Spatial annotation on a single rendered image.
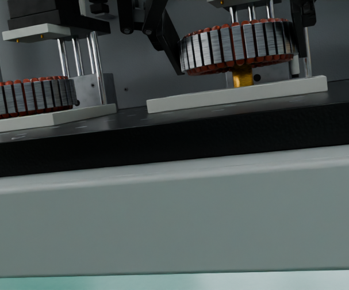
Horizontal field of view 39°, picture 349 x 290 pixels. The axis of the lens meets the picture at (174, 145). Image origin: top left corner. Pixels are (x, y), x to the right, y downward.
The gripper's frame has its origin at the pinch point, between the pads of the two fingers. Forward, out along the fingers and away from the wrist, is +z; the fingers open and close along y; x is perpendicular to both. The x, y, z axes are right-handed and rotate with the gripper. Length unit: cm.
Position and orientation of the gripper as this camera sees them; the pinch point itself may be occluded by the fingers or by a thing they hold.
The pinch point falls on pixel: (236, 43)
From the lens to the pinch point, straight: 47.6
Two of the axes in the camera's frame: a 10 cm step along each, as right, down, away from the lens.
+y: 9.5, -1.0, -2.8
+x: 0.2, -9.2, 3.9
